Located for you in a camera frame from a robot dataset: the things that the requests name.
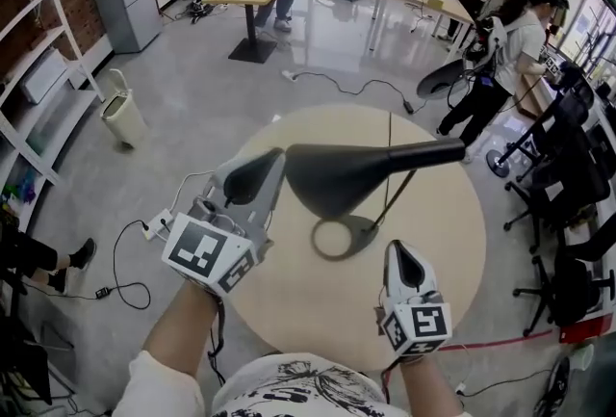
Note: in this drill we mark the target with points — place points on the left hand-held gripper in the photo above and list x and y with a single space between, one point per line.
202 251

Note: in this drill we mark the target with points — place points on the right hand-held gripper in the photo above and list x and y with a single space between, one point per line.
418 323

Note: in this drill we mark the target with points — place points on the black desk lamp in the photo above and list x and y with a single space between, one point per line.
337 174

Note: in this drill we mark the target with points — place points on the person's right forearm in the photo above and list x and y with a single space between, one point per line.
428 391

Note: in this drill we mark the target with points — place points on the person's left forearm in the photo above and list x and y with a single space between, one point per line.
178 333

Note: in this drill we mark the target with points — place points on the white power strip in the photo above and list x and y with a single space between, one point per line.
156 225
289 76

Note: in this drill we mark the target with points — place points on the cream trash bin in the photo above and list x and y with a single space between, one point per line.
122 116

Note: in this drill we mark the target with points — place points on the person's white printed shirt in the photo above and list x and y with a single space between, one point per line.
289 386

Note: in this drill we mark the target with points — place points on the black office chair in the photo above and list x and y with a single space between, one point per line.
572 290
572 174

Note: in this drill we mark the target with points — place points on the black sneaker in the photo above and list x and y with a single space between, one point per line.
553 386

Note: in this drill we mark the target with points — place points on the red box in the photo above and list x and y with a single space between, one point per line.
587 330

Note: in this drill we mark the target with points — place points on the black oval floor base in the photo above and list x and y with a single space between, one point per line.
435 83

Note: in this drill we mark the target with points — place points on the white metal shelving unit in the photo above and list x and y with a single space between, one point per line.
53 121

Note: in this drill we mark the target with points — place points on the brown cardboard panel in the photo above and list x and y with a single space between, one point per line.
531 99

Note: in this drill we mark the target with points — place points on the pile of colourful toys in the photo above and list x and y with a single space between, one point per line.
21 186

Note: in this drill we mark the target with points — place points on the white box appliance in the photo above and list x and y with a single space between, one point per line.
43 75

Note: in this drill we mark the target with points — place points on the small yellow box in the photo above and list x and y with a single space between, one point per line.
439 2

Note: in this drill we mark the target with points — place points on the black metal stand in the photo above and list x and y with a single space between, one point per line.
29 367

